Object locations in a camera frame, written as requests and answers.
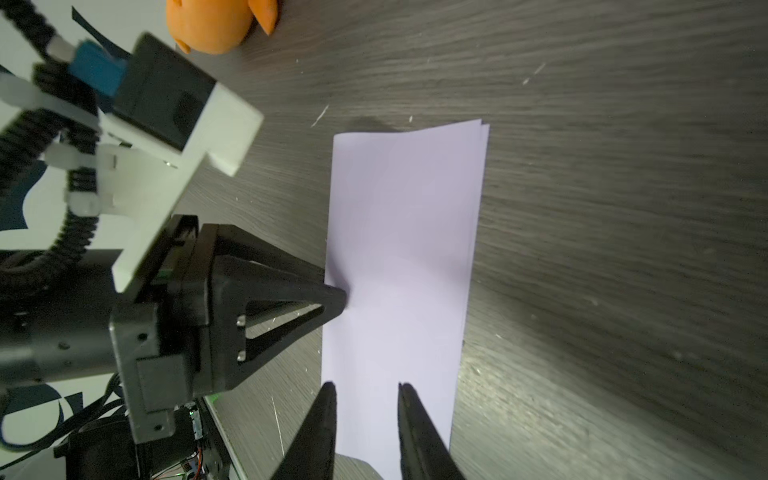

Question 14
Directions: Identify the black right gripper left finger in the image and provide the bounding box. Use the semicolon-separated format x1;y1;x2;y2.
271;382;337;480

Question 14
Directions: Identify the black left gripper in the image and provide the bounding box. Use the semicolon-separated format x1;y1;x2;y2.
1;215;347;444

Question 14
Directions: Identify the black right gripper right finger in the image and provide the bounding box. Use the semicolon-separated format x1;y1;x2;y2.
397;383;465;480

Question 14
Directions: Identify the lilac square paper sheet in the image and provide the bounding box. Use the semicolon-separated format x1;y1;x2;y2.
321;120;490;479

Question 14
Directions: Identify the orange shark plush toy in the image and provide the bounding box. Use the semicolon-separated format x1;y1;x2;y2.
166;0;279;55

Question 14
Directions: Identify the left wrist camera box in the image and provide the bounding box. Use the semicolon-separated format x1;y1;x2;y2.
68;33;264;176

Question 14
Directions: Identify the black corrugated cable hose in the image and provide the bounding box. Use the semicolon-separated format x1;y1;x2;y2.
0;0;103;289

